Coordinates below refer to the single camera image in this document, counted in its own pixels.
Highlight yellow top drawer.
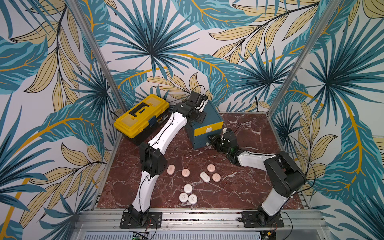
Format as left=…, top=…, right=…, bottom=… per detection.
left=194, top=121, right=224, bottom=136

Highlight teal drawer cabinet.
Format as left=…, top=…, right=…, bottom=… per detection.
left=185, top=101, right=224, bottom=150

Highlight teal drawer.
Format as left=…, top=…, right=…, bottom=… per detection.
left=194, top=140, right=212, bottom=150
left=193, top=130, right=221, bottom=144

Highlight white oval earphone case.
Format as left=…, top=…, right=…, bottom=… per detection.
left=200, top=172, right=211, bottom=183

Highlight white round earphone case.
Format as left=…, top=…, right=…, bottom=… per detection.
left=184, top=184, right=193, bottom=194
left=179, top=193, right=189, bottom=203
left=188, top=194, right=198, bottom=205

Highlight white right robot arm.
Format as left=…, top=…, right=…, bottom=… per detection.
left=208, top=129, right=307, bottom=217

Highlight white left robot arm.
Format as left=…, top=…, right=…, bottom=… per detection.
left=128, top=92, right=208, bottom=226

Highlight teal bottom drawer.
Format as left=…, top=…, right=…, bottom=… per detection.
left=194, top=140, right=212, bottom=150

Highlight pink round earphone case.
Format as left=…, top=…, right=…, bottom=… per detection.
left=207, top=164, right=216, bottom=173
left=182, top=169, right=191, bottom=178
left=212, top=173, right=221, bottom=183

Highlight yellow and black toolbox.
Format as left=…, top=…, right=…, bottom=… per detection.
left=114, top=95, right=170, bottom=146

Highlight pink oval earphone case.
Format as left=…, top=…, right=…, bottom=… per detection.
left=167, top=165, right=176, bottom=176

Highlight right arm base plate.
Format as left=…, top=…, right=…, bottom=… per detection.
left=238, top=212, right=285, bottom=229

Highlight aluminium front rail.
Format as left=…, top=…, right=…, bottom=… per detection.
left=70, top=209, right=333, bottom=240

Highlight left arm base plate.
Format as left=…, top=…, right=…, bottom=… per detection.
left=120, top=212, right=163, bottom=229

